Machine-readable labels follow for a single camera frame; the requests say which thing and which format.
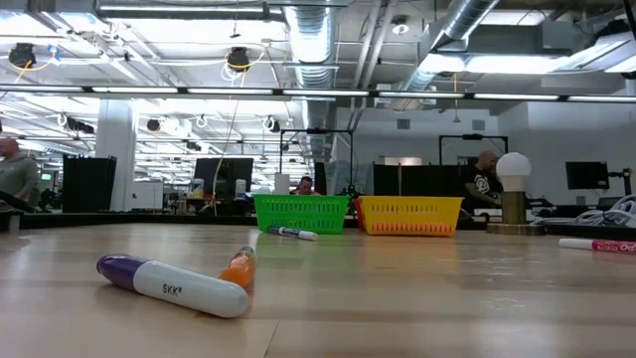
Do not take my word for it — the brass lamp with white bulb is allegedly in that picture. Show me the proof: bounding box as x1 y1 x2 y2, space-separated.
486 151 547 237

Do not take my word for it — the silver ventilation duct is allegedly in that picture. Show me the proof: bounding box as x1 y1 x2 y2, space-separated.
282 0 339 133

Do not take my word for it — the person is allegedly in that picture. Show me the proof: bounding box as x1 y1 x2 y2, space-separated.
0 137 40 213
290 175 322 196
463 150 504 209

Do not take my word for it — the rig light bar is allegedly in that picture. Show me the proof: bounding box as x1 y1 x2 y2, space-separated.
0 85 636 104

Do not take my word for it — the white lamp cable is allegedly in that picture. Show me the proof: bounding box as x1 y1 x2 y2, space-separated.
529 194 636 229

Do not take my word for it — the orange white marker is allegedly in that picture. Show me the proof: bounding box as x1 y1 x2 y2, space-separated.
218 246 257 288

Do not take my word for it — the green plastic basket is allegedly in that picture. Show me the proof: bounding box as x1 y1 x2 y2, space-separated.
252 194 351 235

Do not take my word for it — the black ceiling camera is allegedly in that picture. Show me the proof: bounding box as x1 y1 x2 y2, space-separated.
9 42 39 69
226 47 252 74

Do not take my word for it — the white pillar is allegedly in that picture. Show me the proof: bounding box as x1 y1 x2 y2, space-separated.
94 101 138 213

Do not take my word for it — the yellow plastic basket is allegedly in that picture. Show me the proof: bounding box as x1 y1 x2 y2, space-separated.
357 195 464 238

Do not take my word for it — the thin red marker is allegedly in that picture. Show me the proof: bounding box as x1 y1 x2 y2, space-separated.
558 238 636 256

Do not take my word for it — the black stand frame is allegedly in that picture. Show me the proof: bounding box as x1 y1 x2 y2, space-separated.
278 127 355 196
437 132 509 168

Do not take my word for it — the purple white marker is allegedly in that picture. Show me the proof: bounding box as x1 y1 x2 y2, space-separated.
96 254 250 319

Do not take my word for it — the black partition panel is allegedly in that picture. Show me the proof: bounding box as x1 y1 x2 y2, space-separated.
63 156 118 214
372 157 498 210

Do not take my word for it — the thin dark blue marker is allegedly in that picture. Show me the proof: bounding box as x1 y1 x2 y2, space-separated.
266 226 319 242

